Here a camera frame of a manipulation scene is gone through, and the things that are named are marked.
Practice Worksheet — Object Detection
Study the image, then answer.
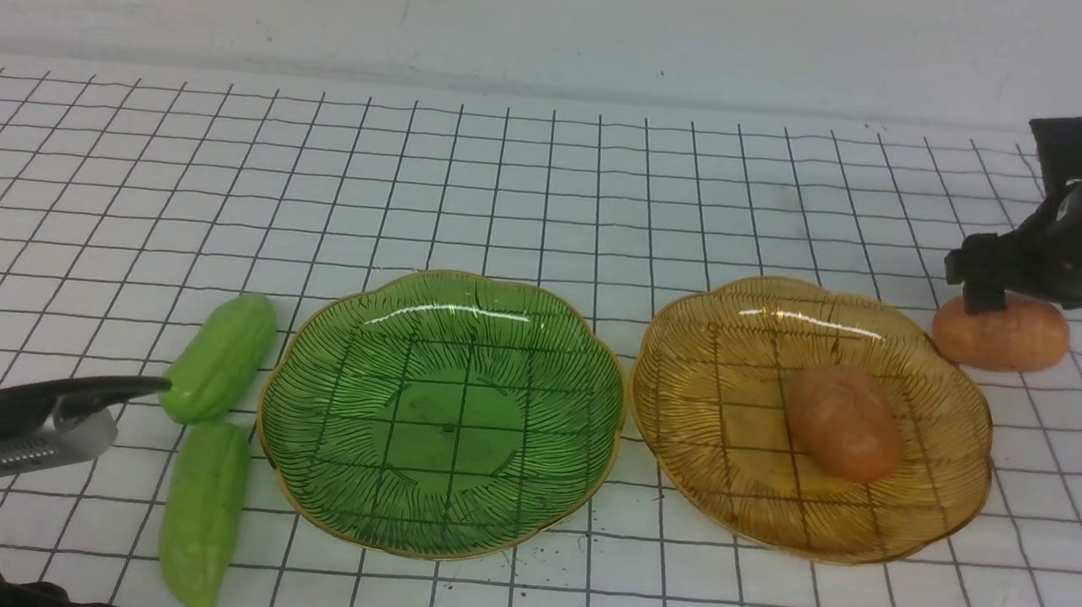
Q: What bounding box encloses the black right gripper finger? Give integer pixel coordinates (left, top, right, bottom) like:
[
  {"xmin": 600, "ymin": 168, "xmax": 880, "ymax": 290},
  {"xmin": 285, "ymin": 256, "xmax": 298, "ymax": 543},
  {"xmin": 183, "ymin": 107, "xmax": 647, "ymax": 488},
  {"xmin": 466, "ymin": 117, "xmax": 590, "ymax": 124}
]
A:
[{"xmin": 944, "ymin": 232, "xmax": 1032, "ymax": 315}]

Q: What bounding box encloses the orange potato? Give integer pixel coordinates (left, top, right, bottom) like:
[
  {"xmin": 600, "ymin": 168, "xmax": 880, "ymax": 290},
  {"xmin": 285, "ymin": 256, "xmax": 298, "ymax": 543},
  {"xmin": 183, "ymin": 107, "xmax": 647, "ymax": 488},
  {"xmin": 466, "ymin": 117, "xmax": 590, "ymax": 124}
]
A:
[
  {"xmin": 784, "ymin": 364, "xmax": 905, "ymax": 484},
  {"xmin": 931, "ymin": 295, "xmax": 1071, "ymax": 374}
]

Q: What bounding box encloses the green cucumber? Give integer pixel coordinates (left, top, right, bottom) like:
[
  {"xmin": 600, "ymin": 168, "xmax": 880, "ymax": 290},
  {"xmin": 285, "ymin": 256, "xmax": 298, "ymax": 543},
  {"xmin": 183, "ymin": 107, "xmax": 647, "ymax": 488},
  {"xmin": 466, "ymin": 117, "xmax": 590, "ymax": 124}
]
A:
[
  {"xmin": 159, "ymin": 292, "xmax": 277, "ymax": 426},
  {"xmin": 157, "ymin": 421, "xmax": 252, "ymax": 607}
]

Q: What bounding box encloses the amber glass plate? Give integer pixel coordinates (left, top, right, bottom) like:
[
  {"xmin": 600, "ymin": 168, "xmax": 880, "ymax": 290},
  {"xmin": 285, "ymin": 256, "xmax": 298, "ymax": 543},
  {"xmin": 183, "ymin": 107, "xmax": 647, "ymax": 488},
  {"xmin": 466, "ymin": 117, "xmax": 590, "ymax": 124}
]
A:
[{"xmin": 630, "ymin": 275, "xmax": 995, "ymax": 565}]

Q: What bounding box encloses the green glass plate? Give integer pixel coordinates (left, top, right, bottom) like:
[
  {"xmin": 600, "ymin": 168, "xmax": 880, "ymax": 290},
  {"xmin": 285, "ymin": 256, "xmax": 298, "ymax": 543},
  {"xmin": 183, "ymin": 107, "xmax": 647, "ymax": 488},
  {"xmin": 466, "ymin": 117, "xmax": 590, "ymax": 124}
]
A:
[{"xmin": 256, "ymin": 270, "xmax": 626, "ymax": 560}]

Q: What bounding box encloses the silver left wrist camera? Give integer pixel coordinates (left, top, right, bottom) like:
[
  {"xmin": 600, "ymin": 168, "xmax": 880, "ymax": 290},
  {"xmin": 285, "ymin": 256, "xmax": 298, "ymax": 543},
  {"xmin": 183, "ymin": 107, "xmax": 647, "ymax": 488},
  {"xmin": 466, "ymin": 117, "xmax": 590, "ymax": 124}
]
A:
[{"xmin": 0, "ymin": 400, "xmax": 118, "ymax": 479}]

